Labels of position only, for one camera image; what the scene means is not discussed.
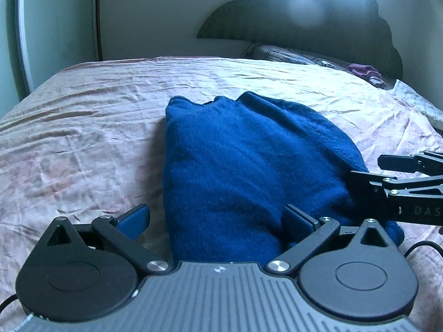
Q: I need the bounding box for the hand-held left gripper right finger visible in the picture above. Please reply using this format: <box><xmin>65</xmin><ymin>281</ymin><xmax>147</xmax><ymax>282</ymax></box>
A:
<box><xmin>265</xmin><ymin>204</ymin><xmax>392</xmax><ymax>278</ymax></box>

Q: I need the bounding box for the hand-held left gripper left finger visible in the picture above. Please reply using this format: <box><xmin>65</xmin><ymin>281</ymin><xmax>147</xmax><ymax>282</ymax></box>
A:
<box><xmin>44</xmin><ymin>203</ymin><xmax>172</xmax><ymax>276</ymax></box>

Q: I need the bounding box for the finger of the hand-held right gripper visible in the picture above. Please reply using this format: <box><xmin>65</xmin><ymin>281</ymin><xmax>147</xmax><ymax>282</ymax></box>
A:
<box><xmin>347</xmin><ymin>170</ymin><xmax>443</xmax><ymax>211</ymax></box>
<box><xmin>377</xmin><ymin>150</ymin><xmax>443</xmax><ymax>174</ymax></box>

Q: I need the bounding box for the blue knit sweater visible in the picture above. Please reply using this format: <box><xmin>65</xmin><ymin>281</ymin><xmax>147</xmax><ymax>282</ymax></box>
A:
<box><xmin>163</xmin><ymin>91</ymin><xmax>404</xmax><ymax>263</ymax></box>

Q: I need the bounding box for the white patterned cloth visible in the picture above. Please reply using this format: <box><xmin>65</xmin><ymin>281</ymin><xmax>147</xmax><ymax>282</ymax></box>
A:
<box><xmin>390</xmin><ymin>79</ymin><xmax>443</xmax><ymax>131</ymax></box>

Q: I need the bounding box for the purple cloth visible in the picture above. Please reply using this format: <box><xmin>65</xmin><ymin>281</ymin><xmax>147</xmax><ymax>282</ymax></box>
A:
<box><xmin>347</xmin><ymin>63</ymin><xmax>383</xmax><ymax>84</ymax></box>

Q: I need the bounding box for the pink bed sheet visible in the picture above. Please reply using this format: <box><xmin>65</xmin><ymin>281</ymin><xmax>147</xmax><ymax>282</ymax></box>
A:
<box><xmin>0</xmin><ymin>55</ymin><xmax>443</xmax><ymax>332</ymax></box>

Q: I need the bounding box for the patterned pillow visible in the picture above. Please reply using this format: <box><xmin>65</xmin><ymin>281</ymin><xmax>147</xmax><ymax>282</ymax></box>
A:
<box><xmin>241</xmin><ymin>43</ymin><xmax>398</xmax><ymax>91</ymax></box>

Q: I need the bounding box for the dark cloud-shaped headboard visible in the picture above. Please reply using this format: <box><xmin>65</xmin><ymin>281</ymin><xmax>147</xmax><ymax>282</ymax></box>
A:
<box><xmin>196</xmin><ymin>0</ymin><xmax>405</xmax><ymax>89</ymax></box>

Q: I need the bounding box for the glass wardrobe sliding door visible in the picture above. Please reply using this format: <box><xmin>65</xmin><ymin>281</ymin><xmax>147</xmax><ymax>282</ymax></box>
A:
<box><xmin>0</xmin><ymin>0</ymin><xmax>104</xmax><ymax>102</ymax></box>

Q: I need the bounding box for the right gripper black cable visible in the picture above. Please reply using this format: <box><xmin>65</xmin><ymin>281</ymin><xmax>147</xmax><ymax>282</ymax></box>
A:
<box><xmin>402</xmin><ymin>240</ymin><xmax>443</xmax><ymax>259</ymax></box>

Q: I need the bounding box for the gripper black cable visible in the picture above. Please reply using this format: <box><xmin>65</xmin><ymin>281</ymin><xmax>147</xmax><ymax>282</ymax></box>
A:
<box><xmin>402</xmin><ymin>240</ymin><xmax>443</xmax><ymax>259</ymax></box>
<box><xmin>0</xmin><ymin>293</ymin><xmax>19</xmax><ymax>316</ymax></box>

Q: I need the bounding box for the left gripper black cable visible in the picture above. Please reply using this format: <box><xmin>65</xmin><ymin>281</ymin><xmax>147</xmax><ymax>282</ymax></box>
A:
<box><xmin>0</xmin><ymin>293</ymin><xmax>19</xmax><ymax>316</ymax></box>

